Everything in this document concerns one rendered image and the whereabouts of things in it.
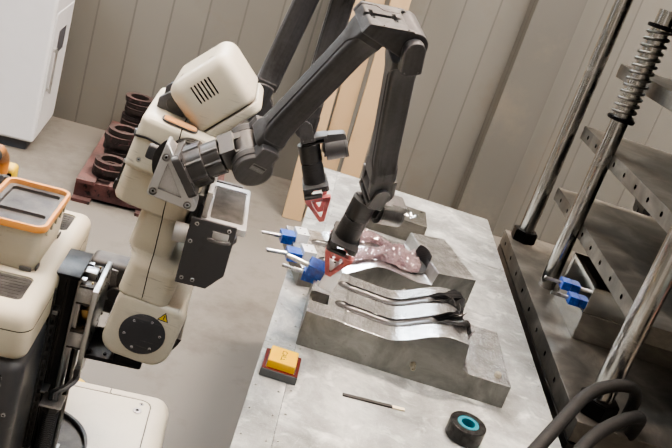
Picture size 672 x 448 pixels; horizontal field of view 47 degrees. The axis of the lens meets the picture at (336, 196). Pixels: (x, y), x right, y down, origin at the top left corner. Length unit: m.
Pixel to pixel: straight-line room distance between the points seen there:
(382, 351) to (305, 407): 0.27
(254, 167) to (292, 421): 0.50
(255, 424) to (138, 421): 0.82
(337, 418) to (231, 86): 0.71
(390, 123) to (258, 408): 0.61
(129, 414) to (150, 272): 0.67
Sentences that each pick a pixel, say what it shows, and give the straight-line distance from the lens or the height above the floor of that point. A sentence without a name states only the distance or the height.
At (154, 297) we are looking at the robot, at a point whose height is 0.82.
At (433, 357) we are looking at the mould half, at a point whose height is 0.87.
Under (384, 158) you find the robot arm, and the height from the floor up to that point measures 1.29.
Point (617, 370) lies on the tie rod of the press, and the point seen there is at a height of 0.93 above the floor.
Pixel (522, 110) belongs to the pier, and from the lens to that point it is 5.24.
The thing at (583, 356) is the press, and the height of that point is 0.78.
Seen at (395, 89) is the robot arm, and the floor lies 1.45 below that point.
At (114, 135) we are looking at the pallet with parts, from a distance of 4.31.
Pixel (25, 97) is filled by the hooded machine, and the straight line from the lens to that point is 4.60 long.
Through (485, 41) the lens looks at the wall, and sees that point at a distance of 5.21.
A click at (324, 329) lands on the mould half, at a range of 1.78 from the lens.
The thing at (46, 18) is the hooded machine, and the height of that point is 0.77.
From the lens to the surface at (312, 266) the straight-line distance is 1.77.
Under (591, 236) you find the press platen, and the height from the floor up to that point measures 1.04.
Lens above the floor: 1.71
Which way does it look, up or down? 19 degrees down
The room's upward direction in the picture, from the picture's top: 18 degrees clockwise
